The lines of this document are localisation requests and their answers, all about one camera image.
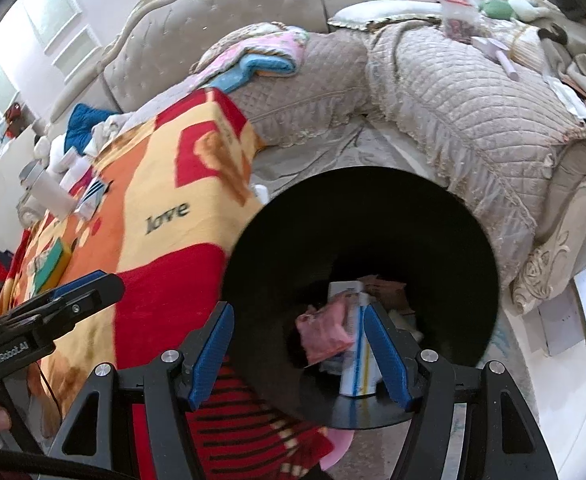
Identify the folded blue towel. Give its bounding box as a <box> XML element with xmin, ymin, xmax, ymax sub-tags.
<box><xmin>207</xmin><ymin>52</ymin><xmax>298</xmax><ymax>94</ymax></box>

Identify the yellow green sponge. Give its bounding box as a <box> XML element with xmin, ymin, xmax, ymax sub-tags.
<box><xmin>33</xmin><ymin>238</ymin><xmax>72</xmax><ymax>295</ymax></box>

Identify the orange red printed blanket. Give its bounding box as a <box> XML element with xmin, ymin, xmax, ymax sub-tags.
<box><xmin>0</xmin><ymin>87</ymin><xmax>355</xmax><ymax>480</ymax></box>

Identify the green plush toy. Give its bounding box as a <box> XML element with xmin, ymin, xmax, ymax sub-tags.
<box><xmin>478</xmin><ymin>0</ymin><xmax>545</xmax><ymax>24</ymax></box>

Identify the white ruffled pillow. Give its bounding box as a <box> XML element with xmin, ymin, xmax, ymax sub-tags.
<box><xmin>328</xmin><ymin>0</ymin><xmax>448</xmax><ymax>32</ymax></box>

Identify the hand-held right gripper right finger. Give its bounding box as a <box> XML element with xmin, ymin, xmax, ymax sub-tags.
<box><xmin>363</xmin><ymin>301</ymin><xmax>559</xmax><ymax>480</ymax></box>

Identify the clear bag red print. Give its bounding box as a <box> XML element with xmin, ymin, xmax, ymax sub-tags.
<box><xmin>438</xmin><ymin>0</ymin><xmax>480</xmax><ymax>43</ymax></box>

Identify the white plush cloth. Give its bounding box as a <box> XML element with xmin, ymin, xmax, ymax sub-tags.
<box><xmin>33</xmin><ymin>132</ymin><xmax>67</xmax><ymax>167</ymax></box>

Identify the small white blue carton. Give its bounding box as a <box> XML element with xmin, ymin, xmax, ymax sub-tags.
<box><xmin>75</xmin><ymin>177</ymin><xmax>112</xmax><ymax>220</ymax></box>

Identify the folded pink blanket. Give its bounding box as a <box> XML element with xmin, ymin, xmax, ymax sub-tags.
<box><xmin>190</xmin><ymin>22</ymin><xmax>310</xmax><ymax>86</ymax></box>

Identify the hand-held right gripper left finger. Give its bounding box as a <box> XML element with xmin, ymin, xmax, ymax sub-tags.
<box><xmin>48</xmin><ymin>301</ymin><xmax>235</xmax><ymax>480</ymax></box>

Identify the beige quilted sofa cover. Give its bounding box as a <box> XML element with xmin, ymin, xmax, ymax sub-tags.
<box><xmin>233</xmin><ymin>22</ymin><xmax>576</xmax><ymax>288</ymax></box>

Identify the white pink brush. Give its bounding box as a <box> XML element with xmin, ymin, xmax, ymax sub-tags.
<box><xmin>472</xmin><ymin>35</ymin><xmax>522</xmax><ymax>82</ymax></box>

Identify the tall white cylinder canister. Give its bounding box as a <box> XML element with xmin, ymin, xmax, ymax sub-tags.
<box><xmin>19</xmin><ymin>161</ymin><xmax>77</xmax><ymax>219</ymax></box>

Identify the black trash bin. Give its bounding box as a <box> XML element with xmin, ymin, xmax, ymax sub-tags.
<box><xmin>221</xmin><ymin>166</ymin><xmax>501</xmax><ymax>431</ymax></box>

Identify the dark blue cloth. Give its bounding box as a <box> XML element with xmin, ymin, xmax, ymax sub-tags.
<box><xmin>64</xmin><ymin>104</ymin><xmax>120</xmax><ymax>154</ymax></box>

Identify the white blue packet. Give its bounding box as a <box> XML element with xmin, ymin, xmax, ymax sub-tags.
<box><xmin>328</xmin><ymin>281</ymin><xmax>367</xmax><ymax>307</ymax></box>

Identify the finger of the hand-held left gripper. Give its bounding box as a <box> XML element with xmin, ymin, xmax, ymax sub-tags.
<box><xmin>23</xmin><ymin>274</ymin><xmax>126</xmax><ymax>335</ymax></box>
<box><xmin>0</xmin><ymin>269</ymin><xmax>110</xmax><ymax>323</ymax></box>

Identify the beige tufted sofa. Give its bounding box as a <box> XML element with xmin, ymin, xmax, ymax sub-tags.
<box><xmin>53</xmin><ymin>0</ymin><xmax>586</xmax><ymax>317</ymax></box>

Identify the pile of clothes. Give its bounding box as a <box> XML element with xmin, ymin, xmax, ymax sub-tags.
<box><xmin>536</xmin><ymin>22</ymin><xmax>586</xmax><ymax>128</ymax></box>

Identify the pink plastic packet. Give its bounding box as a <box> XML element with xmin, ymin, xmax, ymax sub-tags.
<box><xmin>295</xmin><ymin>292</ymin><xmax>355</xmax><ymax>367</ymax></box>

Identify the brown packet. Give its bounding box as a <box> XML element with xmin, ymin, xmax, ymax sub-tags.
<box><xmin>365</xmin><ymin>274</ymin><xmax>410</xmax><ymax>312</ymax></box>

